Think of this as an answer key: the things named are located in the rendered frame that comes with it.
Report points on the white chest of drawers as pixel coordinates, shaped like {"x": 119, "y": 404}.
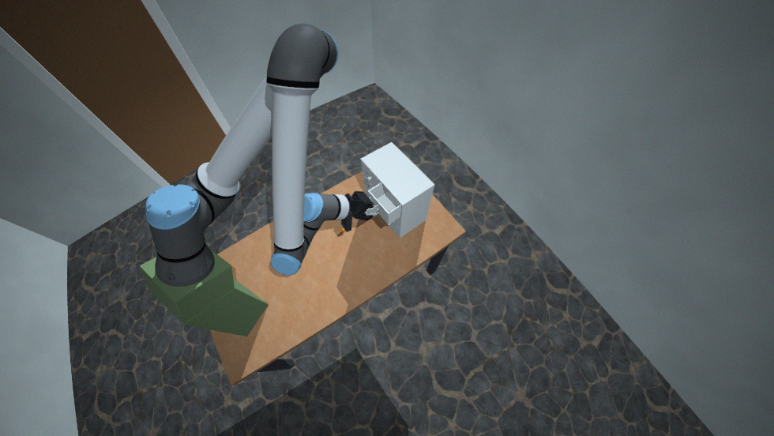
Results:
{"x": 405, "y": 182}

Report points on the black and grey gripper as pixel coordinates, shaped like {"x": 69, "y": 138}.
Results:
{"x": 358, "y": 207}

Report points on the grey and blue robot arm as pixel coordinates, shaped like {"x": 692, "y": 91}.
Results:
{"x": 178, "y": 215}

